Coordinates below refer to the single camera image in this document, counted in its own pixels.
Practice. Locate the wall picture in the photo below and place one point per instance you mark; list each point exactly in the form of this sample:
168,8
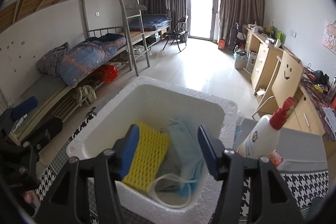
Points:
330,36

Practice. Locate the black folding chair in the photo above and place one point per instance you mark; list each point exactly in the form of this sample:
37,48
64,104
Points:
177,32

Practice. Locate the printed papers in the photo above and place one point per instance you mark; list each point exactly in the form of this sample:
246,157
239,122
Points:
330,121

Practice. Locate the wooden chair with smiley face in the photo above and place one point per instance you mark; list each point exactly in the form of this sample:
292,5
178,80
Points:
287,74

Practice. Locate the yellow tool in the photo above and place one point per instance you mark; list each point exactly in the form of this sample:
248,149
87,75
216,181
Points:
318,88

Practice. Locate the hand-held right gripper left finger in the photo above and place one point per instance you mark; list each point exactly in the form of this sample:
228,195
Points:
130,153

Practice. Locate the red plastic bag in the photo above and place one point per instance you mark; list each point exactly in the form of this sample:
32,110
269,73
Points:
109,73

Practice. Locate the orange container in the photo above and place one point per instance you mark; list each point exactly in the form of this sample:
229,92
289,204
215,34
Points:
222,44

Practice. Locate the light wooden desk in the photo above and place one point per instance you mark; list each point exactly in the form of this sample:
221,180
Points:
262,56

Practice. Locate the black headphones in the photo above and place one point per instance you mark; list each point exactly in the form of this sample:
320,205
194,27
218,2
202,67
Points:
321,77

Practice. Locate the red snack packet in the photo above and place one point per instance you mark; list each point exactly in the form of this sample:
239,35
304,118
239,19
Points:
275,158

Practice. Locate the white foam box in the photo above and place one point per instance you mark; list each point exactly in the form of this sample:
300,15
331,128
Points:
183,98

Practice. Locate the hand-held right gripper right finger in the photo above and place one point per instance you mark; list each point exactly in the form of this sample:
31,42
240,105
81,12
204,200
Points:
207,153

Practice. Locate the white trash bin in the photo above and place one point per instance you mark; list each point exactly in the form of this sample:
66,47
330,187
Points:
240,61

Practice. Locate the grey sock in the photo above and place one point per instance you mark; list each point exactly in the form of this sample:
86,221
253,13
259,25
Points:
170,170

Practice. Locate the green crumpled clothes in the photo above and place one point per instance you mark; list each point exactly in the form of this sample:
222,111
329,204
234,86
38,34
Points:
85,94

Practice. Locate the houndstooth tablecloth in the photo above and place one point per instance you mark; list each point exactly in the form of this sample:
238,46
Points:
304,184

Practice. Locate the blue face mask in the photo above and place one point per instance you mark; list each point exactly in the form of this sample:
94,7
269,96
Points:
186,145

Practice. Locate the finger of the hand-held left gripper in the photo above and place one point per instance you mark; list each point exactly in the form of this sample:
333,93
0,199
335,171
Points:
25,108
47,130

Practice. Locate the yellow mesh sponge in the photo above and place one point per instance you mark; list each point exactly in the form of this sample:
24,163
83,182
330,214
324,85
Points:
149,150

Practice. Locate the blue checked mattress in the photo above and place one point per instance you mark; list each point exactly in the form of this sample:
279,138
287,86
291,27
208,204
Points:
149,22

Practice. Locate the white pump bottle red cap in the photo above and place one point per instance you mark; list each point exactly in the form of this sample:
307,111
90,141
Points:
254,140

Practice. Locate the person's left hand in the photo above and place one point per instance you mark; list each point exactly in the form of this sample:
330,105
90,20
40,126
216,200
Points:
27,199

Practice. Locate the wooden desk with patterned top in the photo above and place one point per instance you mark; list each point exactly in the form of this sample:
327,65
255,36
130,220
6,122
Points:
307,111

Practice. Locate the blue patterned quilt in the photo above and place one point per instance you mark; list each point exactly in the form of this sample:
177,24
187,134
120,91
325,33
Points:
81,58

